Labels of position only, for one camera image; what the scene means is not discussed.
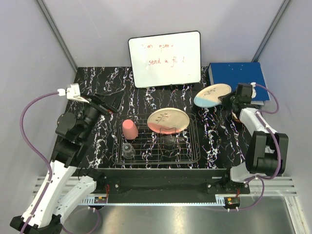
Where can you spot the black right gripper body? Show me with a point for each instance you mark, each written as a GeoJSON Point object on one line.
{"type": "Point", "coordinates": [229, 100]}

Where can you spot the clear drinking glass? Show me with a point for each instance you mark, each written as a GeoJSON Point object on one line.
{"type": "Point", "coordinates": [128, 151]}

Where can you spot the small whiteboard with red writing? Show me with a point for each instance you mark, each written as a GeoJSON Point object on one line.
{"type": "Point", "coordinates": [164, 60]}

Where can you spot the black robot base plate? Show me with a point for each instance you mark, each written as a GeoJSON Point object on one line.
{"type": "Point", "coordinates": [169, 186]}

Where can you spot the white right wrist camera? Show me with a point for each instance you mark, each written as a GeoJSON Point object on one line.
{"type": "Point", "coordinates": [253, 84]}

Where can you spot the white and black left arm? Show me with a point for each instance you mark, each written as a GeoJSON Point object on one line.
{"type": "Point", "coordinates": [48, 211]}

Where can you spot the blue binder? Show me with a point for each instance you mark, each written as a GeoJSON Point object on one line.
{"type": "Point", "coordinates": [233, 73]}

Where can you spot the blue and cream plate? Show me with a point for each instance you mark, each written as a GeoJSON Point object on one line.
{"type": "Point", "coordinates": [209, 96]}

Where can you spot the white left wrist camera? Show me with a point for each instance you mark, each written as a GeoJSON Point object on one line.
{"type": "Point", "coordinates": [72, 93]}

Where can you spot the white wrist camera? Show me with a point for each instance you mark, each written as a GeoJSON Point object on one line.
{"type": "Point", "coordinates": [253, 84]}
{"type": "Point", "coordinates": [72, 93]}

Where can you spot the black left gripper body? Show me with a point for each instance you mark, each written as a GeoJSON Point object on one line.
{"type": "Point", "coordinates": [93, 109]}

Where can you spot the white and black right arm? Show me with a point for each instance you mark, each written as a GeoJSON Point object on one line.
{"type": "Point", "coordinates": [267, 152]}

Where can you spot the white cable duct strip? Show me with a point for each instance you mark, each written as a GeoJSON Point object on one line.
{"type": "Point", "coordinates": [94, 200]}

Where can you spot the pink and cream plate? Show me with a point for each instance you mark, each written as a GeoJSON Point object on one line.
{"type": "Point", "coordinates": [168, 121]}

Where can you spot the pink plastic cup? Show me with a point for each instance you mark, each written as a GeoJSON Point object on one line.
{"type": "Point", "coordinates": [129, 129]}

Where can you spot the metal wire dish rack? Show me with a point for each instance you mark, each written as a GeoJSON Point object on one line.
{"type": "Point", "coordinates": [154, 148]}

